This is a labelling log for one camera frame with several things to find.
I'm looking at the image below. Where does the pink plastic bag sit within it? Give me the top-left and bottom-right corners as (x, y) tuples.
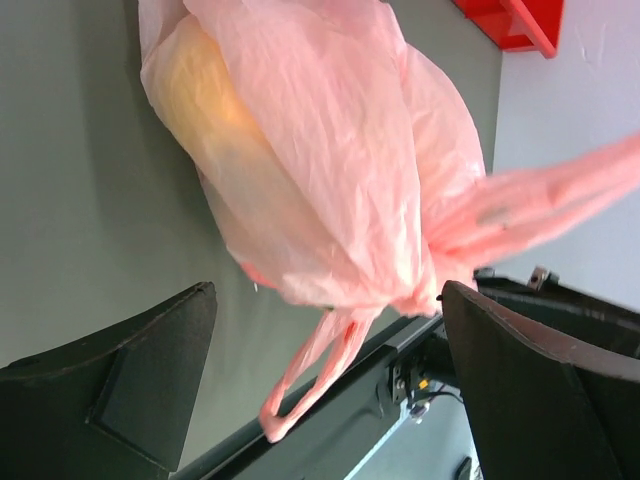
(138, 1), (639, 442)

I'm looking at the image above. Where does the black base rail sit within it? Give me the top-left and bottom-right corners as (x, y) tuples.
(172, 267), (640, 480)

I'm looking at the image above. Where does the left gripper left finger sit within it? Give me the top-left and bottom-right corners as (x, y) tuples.
(1, 282), (217, 479)

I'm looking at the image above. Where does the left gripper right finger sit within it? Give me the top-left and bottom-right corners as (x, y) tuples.
(442, 281), (639, 479)

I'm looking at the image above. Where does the red plastic tray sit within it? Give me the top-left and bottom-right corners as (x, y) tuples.
(453, 0), (565, 59)

